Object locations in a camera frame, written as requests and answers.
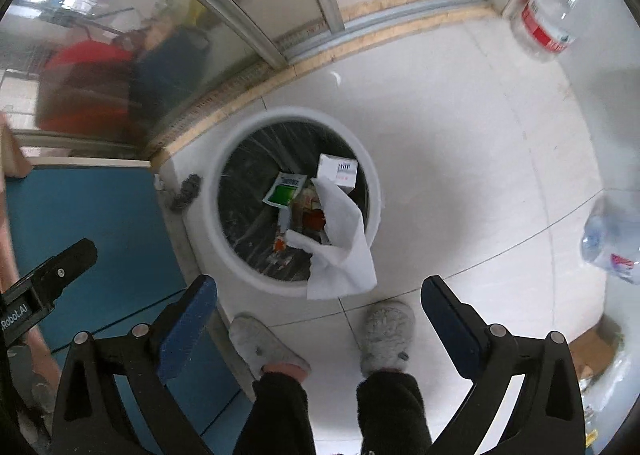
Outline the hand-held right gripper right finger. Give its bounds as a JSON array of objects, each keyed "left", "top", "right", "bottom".
[{"left": 421, "top": 275, "right": 586, "bottom": 455}]

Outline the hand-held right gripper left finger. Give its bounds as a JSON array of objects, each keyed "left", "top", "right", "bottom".
[{"left": 52, "top": 274, "right": 218, "bottom": 455}]

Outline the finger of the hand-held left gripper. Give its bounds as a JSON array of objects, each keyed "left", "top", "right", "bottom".
[{"left": 10, "top": 238, "right": 99, "bottom": 311}]

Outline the white round trash bin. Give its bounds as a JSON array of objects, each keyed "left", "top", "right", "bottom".
[{"left": 184, "top": 106, "right": 386, "bottom": 298}]

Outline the large white tissue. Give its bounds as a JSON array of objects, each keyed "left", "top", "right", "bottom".
[{"left": 284, "top": 177, "right": 379, "bottom": 301}]

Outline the green white sachet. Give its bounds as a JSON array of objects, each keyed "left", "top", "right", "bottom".
[{"left": 263, "top": 172, "right": 308, "bottom": 208}]

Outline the white pink toothpaste box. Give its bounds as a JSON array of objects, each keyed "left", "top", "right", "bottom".
[{"left": 316, "top": 153, "right": 359, "bottom": 194}]

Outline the blue base cabinet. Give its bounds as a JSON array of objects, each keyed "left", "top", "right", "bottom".
[{"left": 9, "top": 162, "right": 253, "bottom": 455}]

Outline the grey fuzzy slipper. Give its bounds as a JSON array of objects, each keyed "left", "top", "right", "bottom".
[
  {"left": 228, "top": 313, "right": 312, "bottom": 382},
  {"left": 359, "top": 301, "right": 417, "bottom": 379}
]

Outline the person's right leg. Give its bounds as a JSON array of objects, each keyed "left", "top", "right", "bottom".
[{"left": 355, "top": 369, "right": 434, "bottom": 455}]

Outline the person's leg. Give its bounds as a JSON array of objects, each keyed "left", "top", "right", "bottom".
[
  {"left": 232, "top": 369, "right": 317, "bottom": 455},
  {"left": 355, "top": 369, "right": 434, "bottom": 455}
]

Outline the person's left leg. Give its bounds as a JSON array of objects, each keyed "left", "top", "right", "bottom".
[{"left": 232, "top": 369, "right": 317, "bottom": 455}]

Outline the steel wool scrubber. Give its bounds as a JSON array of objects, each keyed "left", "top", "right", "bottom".
[{"left": 169, "top": 174, "right": 204, "bottom": 214}]

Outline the brown cardboard box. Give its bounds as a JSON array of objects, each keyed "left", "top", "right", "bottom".
[{"left": 567, "top": 319, "right": 627, "bottom": 387}]

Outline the red plastic tub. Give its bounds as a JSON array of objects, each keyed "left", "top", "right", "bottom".
[{"left": 36, "top": 41, "right": 143, "bottom": 137}]

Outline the blue label water bottle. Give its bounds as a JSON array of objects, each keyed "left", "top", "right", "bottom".
[{"left": 579, "top": 194, "right": 640, "bottom": 287}]

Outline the glass sliding door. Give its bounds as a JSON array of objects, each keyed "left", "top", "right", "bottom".
[{"left": 0, "top": 0, "right": 347, "bottom": 162}]

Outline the metal door floor track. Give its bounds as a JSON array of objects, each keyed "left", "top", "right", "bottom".
[{"left": 145, "top": 0, "right": 497, "bottom": 158}]

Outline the red label water bottle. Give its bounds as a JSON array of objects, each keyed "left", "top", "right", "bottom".
[{"left": 509, "top": 0, "right": 592, "bottom": 64}]

